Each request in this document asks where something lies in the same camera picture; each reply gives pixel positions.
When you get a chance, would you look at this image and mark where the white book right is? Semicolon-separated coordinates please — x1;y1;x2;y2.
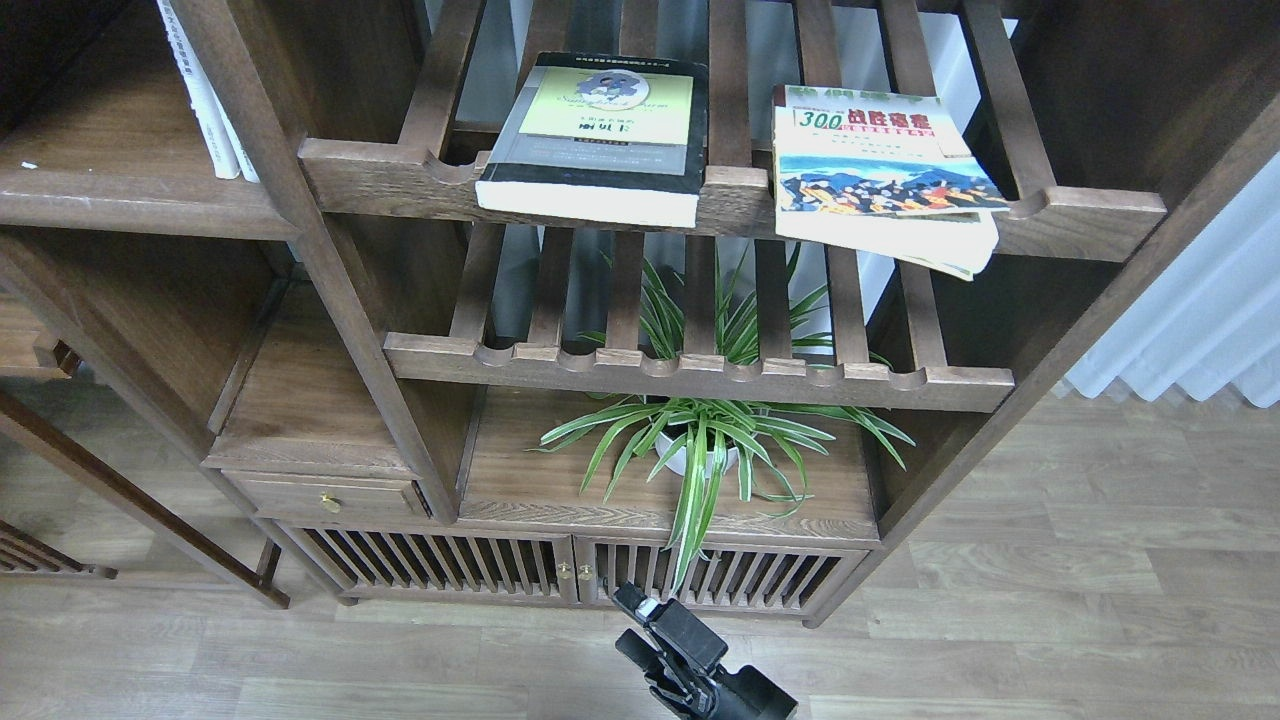
212;94;260;183

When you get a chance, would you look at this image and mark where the green spider plant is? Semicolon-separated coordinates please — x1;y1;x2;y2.
530;250;916;589

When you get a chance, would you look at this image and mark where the white book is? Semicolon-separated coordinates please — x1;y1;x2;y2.
212;94;260;183
156;1;241;179

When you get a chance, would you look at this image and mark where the white book left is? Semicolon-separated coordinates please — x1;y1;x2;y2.
156;1;241;179

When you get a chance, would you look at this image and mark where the dark wooden bookshelf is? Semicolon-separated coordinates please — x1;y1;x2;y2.
3;1;1277;626

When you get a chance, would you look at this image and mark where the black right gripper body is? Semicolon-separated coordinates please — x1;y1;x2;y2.
691;665;799;719

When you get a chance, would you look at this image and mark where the white curtain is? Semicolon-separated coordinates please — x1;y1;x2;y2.
1053;158;1279;407

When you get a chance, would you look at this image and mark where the brass drawer knob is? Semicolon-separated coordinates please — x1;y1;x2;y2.
319;492;343;514

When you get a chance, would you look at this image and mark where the colourful 300 paperback book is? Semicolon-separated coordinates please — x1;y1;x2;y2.
772;85;1009;281

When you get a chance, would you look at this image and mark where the black and yellow book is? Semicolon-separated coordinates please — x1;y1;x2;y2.
475;53;708;228

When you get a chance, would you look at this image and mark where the white plant pot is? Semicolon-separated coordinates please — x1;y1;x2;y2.
655;425;739;477

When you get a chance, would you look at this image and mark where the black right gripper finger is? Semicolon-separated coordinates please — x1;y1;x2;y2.
613;582;728;691
614;629;701;716

